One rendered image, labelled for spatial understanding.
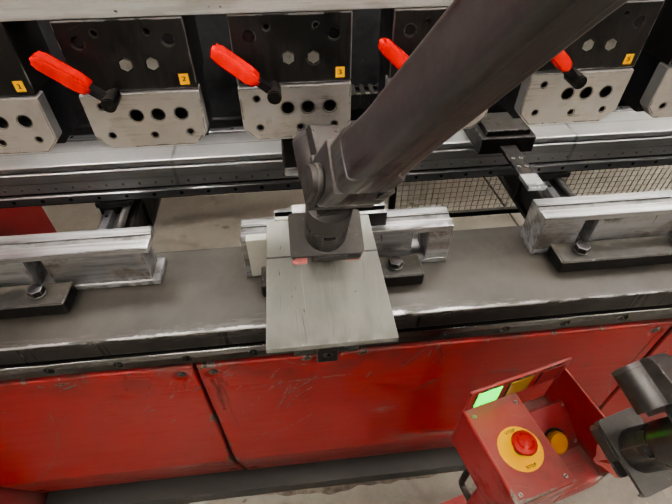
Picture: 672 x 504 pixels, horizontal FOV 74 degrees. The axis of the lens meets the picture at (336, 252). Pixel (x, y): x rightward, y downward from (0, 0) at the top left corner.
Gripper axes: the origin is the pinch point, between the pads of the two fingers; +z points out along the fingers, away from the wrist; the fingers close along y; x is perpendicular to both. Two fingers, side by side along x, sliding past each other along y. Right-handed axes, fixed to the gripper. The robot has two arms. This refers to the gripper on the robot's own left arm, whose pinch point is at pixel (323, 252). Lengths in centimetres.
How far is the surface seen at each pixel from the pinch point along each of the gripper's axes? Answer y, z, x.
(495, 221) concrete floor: -101, 141, -55
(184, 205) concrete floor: 61, 158, -84
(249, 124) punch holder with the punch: 9.3, -13.2, -15.2
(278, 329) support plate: 7.6, -4.8, 12.1
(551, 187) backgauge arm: -59, 28, -21
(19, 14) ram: 33.1, -25.6, -22.6
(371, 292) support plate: -6.4, -2.6, 7.6
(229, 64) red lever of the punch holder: 10.4, -23.5, -16.5
